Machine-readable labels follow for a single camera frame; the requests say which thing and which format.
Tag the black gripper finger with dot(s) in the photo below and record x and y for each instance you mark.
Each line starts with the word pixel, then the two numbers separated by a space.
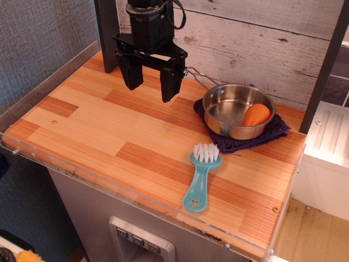
pixel 170 83
pixel 131 70

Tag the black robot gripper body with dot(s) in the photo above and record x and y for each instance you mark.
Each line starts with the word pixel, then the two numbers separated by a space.
pixel 151 38

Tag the orange plastic toy carrot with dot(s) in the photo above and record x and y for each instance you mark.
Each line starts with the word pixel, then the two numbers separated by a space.
pixel 255 115

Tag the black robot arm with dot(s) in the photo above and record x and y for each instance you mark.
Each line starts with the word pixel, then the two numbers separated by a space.
pixel 144 4

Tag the small stainless steel pot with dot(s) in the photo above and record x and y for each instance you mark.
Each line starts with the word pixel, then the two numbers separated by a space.
pixel 225 107

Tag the yellow orange fabric object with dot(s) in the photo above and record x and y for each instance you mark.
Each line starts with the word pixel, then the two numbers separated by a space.
pixel 28 256

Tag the teal scrub brush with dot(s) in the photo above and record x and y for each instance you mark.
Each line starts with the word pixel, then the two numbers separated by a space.
pixel 205 157

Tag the dark purple knitted cloth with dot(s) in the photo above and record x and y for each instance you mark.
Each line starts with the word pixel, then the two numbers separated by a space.
pixel 274 130

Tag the clear acrylic edge guard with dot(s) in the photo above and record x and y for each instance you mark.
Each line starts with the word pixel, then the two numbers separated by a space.
pixel 246 193

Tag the grey toy fridge cabinet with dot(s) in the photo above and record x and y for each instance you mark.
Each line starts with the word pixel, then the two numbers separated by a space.
pixel 89 209

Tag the silver dispenser panel with buttons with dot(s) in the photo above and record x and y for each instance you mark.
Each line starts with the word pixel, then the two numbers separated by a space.
pixel 133 243

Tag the white toy sink unit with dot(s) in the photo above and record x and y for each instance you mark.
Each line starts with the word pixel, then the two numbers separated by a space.
pixel 322 177

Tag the dark grey left post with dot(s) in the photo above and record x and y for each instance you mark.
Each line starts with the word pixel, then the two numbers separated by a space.
pixel 108 25

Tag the dark grey post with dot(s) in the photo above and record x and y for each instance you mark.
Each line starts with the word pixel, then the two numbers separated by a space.
pixel 329 60
pixel 108 25

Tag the grey left side rail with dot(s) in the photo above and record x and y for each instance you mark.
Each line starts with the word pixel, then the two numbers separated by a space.
pixel 40 91

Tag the dark grey right post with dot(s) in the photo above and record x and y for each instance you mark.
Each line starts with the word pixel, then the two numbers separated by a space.
pixel 329 60

